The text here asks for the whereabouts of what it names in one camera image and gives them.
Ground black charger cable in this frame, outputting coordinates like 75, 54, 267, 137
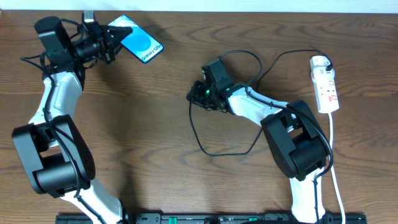
188, 49, 333, 157

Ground blue Galaxy smartphone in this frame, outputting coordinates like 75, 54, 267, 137
109, 14, 164, 63

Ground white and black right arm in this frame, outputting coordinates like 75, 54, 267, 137
187, 58, 334, 223

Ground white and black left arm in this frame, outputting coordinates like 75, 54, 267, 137
12, 14, 136, 223

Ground white charger plug adapter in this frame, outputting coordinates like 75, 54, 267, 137
311, 67, 335, 83

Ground white power strip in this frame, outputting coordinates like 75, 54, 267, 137
309, 55, 340, 114

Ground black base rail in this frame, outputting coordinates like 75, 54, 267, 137
55, 213, 368, 224

